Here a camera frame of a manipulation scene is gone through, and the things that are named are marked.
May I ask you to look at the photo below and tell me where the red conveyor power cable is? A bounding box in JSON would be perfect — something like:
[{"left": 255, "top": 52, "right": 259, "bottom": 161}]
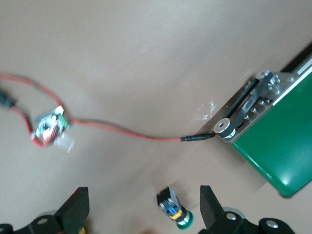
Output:
[{"left": 0, "top": 72, "right": 216, "bottom": 149}]

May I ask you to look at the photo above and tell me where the green conveyor belt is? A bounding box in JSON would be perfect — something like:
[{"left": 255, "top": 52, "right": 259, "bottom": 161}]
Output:
[{"left": 209, "top": 45, "right": 312, "bottom": 199}]

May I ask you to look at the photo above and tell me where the green push button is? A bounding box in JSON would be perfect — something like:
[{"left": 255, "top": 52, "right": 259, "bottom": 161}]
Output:
[{"left": 156, "top": 186, "right": 195, "bottom": 231}]

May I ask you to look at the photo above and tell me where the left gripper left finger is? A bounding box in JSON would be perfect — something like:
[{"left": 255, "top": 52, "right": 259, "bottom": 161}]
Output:
[{"left": 0, "top": 187, "right": 90, "bottom": 234}]

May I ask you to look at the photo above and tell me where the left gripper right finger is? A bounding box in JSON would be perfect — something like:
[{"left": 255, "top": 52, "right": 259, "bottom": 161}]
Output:
[{"left": 198, "top": 185, "right": 297, "bottom": 234}]

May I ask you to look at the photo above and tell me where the small green circuit board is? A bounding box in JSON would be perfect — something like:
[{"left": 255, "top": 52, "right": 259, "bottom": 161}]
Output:
[{"left": 30, "top": 106, "right": 74, "bottom": 149}]

